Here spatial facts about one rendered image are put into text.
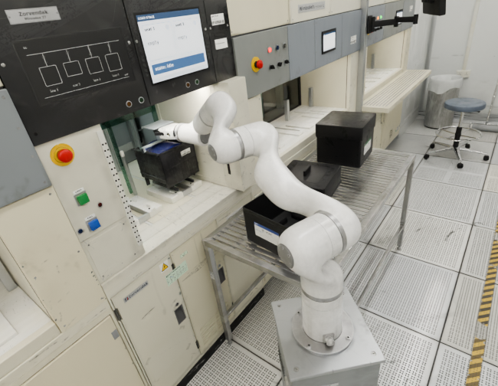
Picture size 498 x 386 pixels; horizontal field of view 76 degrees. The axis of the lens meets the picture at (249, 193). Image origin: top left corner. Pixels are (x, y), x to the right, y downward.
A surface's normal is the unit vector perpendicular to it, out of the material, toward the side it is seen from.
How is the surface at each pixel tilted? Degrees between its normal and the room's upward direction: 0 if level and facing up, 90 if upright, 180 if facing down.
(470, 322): 0
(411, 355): 0
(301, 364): 0
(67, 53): 90
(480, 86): 90
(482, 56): 90
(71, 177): 90
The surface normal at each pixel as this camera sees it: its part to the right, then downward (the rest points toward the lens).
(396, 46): -0.60, 0.46
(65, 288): 0.79, 0.22
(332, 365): -0.11, -0.86
